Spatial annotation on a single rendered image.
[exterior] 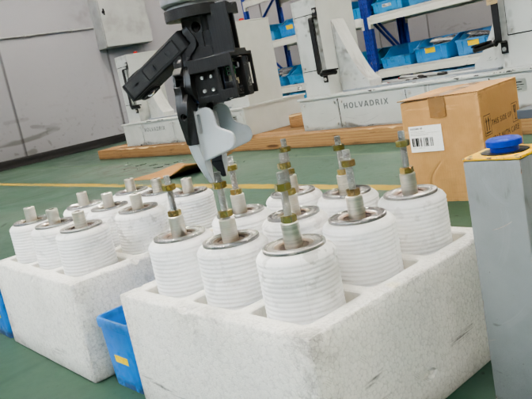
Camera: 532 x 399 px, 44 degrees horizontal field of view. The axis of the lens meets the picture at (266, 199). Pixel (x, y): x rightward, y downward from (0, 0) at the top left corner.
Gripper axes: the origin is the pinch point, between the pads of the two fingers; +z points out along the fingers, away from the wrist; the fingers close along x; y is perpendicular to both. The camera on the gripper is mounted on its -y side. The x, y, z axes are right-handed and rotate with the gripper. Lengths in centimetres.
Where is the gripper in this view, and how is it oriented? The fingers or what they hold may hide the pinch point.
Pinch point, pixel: (211, 169)
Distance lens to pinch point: 84.4
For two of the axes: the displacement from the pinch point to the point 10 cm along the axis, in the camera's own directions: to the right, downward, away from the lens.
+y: 9.2, -1.2, -3.6
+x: 3.3, -2.4, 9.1
